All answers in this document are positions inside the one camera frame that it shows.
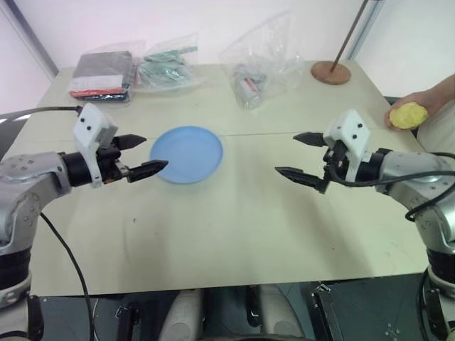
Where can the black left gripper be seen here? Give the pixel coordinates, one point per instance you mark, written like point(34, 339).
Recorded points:
point(108, 160)

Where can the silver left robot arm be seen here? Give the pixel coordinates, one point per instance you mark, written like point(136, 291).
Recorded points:
point(28, 174)

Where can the black perforated panel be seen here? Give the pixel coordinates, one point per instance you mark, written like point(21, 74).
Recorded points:
point(113, 319)

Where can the person's bare forearm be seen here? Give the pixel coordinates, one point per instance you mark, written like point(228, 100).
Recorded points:
point(448, 89)

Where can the clear bag with dark clothes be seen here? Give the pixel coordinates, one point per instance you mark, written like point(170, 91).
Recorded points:
point(101, 71)

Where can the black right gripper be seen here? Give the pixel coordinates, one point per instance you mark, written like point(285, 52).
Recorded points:
point(336, 158)

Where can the clear bag with green items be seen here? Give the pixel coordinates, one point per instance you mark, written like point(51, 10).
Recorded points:
point(163, 69)

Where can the blue round plate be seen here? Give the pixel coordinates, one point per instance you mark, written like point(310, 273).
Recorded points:
point(186, 156)

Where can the grey rounded shape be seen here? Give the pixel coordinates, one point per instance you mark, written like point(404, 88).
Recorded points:
point(185, 316)
point(284, 312)

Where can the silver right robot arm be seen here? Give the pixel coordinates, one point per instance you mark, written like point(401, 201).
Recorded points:
point(401, 163)

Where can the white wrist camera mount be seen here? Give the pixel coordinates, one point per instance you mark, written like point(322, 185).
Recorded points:
point(352, 131)
point(89, 122)

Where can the person's bare hand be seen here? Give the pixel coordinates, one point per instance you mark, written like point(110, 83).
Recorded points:
point(424, 99)

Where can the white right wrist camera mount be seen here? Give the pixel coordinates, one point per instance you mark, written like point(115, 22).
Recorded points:
point(352, 131)

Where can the small white red packet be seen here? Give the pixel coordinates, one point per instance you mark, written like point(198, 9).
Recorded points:
point(249, 85)

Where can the yellow potato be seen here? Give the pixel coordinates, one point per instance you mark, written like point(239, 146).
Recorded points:
point(409, 115)

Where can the wooden stand with round base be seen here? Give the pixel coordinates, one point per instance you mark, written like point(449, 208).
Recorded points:
point(330, 72)

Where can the large clear plastic bag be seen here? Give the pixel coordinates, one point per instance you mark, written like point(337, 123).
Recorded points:
point(263, 53)

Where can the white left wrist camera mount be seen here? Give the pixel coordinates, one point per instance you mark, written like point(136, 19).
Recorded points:
point(89, 122)

